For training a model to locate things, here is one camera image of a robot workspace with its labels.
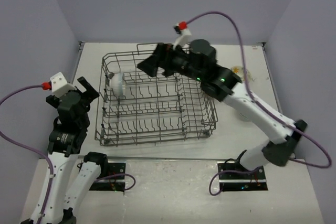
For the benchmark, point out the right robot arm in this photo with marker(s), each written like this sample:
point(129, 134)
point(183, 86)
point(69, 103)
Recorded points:
point(199, 63)

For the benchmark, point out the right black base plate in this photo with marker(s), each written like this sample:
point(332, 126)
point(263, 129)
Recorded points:
point(243, 182)

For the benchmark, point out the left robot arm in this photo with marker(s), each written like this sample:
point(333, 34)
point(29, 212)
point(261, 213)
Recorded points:
point(59, 202)

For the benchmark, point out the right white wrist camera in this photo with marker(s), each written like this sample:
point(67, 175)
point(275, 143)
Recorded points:
point(182, 38)

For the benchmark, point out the white blue-striped bowl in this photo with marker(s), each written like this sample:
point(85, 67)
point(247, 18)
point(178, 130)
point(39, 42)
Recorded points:
point(117, 84)
point(242, 117)

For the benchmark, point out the grey wire dish rack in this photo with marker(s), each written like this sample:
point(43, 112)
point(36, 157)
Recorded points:
point(153, 110)

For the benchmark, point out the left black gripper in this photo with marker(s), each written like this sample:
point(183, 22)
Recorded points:
point(90, 94)

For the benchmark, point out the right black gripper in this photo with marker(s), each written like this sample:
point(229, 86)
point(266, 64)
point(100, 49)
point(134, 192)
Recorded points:
point(161, 57)

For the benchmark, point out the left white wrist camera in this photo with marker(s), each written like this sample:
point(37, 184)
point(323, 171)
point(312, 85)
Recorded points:
point(59, 85)

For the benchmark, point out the white green floral bowl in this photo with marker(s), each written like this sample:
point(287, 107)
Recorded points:
point(237, 69)

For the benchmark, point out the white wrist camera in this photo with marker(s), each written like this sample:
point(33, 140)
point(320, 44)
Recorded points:
point(182, 38)
point(59, 85)

